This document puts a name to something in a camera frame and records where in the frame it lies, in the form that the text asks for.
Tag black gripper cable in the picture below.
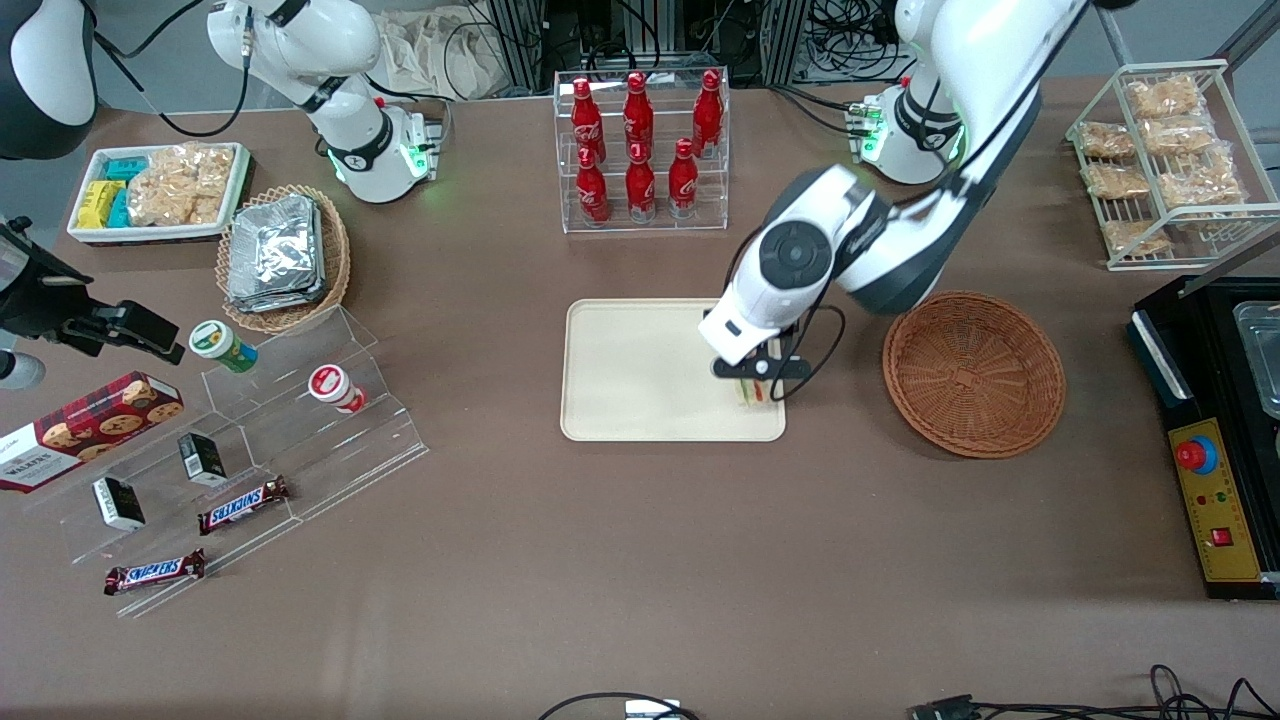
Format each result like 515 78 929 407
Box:
783 304 847 403

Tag red lid snack cup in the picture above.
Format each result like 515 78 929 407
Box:
307 364 367 415

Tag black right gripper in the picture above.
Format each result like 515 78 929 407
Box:
0 216 187 364

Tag black cable with white plug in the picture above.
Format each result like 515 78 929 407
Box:
538 691 701 720

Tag small black box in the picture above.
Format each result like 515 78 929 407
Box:
177 431 229 488
92 476 147 532

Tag red Walkers cookie box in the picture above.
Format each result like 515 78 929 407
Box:
0 371 185 494

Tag bundle of black background cables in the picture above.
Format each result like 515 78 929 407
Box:
806 0 913 83

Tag white wire rack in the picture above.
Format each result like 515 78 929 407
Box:
1066 59 1280 272

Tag yellow snack packet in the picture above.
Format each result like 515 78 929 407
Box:
77 179 127 230

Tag white rectangular snack bin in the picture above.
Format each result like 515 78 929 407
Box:
67 142 253 245

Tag Snickers bar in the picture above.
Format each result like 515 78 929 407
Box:
196 476 292 536
103 548 207 597

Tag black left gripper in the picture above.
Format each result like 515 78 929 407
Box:
712 340 812 400

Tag clear acrylic stepped display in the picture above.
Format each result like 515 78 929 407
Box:
28 304 431 618

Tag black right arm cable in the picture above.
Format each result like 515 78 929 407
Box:
93 0 253 139

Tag clear bag of rice crackers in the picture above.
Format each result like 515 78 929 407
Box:
127 143 235 228

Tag cream plastic tray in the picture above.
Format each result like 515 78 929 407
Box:
560 298 788 443

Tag empty round brown wicker basket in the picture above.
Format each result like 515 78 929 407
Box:
883 291 1067 460

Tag oval wicker basket with foil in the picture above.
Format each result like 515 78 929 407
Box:
216 184 352 335

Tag yellow control panel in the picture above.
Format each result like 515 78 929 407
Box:
1167 417 1264 584

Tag black cable with connector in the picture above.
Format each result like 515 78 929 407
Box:
908 664 1280 720

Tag aluminium frame post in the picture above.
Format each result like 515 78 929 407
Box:
763 0 809 87
488 0 547 93

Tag green lid snack cup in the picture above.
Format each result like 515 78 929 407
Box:
189 319 260 375

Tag silver foil packet stack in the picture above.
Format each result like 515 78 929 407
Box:
227 194 327 314

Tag clear bag of fried snacks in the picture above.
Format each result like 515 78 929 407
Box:
1157 159 1247 212
1127 74 1205 120
1077 121 1137 160
1139 114 1217 157
1084 162 1152 200
1102 219 1172 257

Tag clear acrylic bottle rack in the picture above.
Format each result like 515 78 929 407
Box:
552 67 732 235

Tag beige cloth bags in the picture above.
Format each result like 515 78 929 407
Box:
378 8 513 103

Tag red cola bottle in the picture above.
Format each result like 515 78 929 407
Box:
667 138 700 220
692 69 724 156
571 77 607 161
622 71 655 156
576 146 611 224
625 142 657 222

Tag black control box appliance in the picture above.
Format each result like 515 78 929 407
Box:
1128 273 1280 601

